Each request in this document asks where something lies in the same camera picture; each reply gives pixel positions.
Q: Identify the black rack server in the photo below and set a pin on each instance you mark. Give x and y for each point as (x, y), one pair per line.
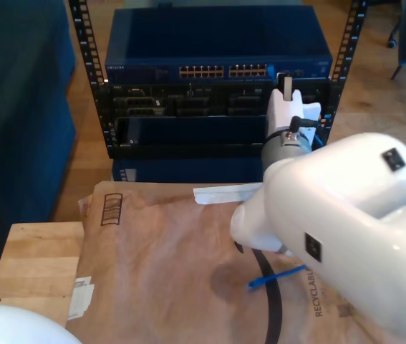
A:
(195, 104)

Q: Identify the long white tape strip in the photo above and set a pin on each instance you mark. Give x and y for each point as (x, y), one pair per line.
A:
(220, 193)

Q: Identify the dark blue base box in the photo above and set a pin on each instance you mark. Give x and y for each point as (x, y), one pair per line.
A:
(188, 170)

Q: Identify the brown packing paper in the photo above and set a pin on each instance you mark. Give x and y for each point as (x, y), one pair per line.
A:
(152, 268)

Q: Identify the blue couch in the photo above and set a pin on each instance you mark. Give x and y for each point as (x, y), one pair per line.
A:
(20, 161)

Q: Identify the white paper label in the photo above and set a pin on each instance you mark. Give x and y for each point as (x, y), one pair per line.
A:
(81, 301)

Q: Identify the blue network switch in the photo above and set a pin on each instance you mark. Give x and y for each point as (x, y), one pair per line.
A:
(217, 36)

